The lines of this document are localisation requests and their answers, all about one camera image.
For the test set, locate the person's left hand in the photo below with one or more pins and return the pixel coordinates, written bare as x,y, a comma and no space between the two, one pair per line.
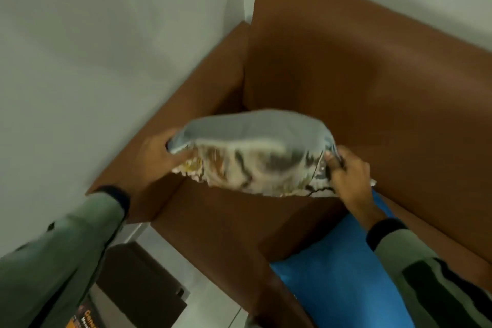
153,162

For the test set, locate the person's left thumb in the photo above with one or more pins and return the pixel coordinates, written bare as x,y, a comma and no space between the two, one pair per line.
179,155

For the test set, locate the blue cloth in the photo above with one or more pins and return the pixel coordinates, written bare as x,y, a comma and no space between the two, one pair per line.
338,274

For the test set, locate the person's left forearm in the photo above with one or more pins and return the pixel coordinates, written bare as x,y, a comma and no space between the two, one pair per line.
57,258

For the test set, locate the person's right hand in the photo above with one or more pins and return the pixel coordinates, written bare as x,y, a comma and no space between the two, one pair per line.
353,181

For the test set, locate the brown leather sofa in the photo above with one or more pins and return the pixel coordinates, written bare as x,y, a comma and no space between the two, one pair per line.
346,108

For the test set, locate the person's right forearm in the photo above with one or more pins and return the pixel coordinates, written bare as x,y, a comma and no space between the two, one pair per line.
426,274

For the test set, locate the person's right thumb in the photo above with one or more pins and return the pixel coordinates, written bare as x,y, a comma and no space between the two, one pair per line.
333,160

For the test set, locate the grey patterned cushion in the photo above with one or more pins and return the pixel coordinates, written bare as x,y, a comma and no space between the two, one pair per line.
253,151

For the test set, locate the dark brown side table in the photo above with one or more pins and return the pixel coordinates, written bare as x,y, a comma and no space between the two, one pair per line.
142,285

